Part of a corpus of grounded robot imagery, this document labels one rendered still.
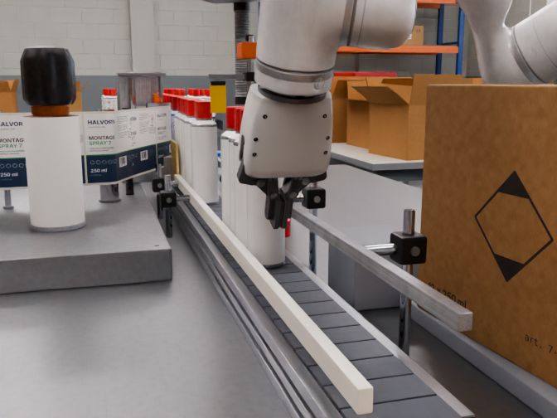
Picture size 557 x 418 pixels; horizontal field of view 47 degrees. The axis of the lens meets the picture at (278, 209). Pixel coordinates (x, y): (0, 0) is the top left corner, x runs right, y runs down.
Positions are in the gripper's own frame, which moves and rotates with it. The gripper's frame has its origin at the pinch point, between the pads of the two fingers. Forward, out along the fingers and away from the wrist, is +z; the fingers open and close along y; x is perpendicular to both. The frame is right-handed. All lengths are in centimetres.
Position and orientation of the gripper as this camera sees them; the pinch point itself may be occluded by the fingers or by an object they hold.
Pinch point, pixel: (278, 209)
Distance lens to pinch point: 76.6
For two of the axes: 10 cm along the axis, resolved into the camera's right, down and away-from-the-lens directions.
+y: -9.6, 0.5, -2.7
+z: -1.0, 8.5, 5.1
